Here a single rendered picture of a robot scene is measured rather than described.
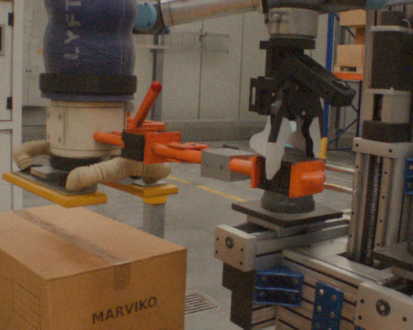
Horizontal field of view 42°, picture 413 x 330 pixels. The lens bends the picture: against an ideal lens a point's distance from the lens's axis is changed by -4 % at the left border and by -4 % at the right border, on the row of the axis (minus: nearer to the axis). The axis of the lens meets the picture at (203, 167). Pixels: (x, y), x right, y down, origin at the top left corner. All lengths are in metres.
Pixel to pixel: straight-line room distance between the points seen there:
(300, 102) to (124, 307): 0.73
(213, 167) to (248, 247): 0.51
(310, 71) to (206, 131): 11.20
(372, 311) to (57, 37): 0.86
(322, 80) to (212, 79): 11.38
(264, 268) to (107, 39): 0.70
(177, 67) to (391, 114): 10.42
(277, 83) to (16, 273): 0.81
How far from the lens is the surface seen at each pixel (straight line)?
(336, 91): 0.77
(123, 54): 1.22
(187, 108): 11.83
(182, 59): 11.72
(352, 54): 10.01
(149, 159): 1.05
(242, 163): 0.87
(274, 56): 0.85
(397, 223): 1.40
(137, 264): 1.33
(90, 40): 1.20
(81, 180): 1.11
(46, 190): 1.19
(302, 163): 0.80
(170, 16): 1.49
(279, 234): 1.46
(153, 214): 1.97
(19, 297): 1.37
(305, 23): 0.82
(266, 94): 0.84
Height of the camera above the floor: 1.38
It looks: 9 degrees down
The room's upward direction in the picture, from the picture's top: 3 degrees clockwise
